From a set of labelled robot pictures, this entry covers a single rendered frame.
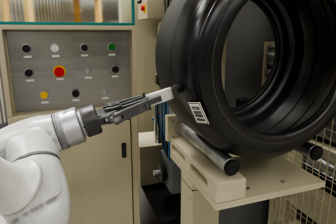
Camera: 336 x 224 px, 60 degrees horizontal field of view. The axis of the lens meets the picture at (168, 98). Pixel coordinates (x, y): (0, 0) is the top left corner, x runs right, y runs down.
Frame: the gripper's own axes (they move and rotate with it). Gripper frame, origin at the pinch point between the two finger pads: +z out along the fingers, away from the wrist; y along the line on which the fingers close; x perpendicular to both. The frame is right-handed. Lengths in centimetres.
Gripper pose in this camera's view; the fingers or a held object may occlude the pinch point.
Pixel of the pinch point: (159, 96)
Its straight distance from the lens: 75.5
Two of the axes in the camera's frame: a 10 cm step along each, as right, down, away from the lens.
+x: 2.4, 9.3, 2.9
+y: -3.3, -2.0, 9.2
